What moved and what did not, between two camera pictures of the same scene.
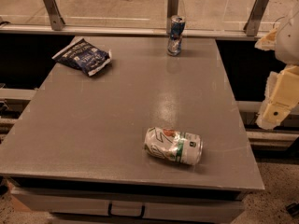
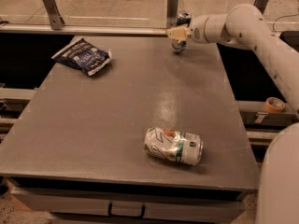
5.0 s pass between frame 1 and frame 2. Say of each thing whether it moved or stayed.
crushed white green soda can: stayed
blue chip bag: stayed
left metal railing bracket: stayed
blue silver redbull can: moved
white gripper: moved
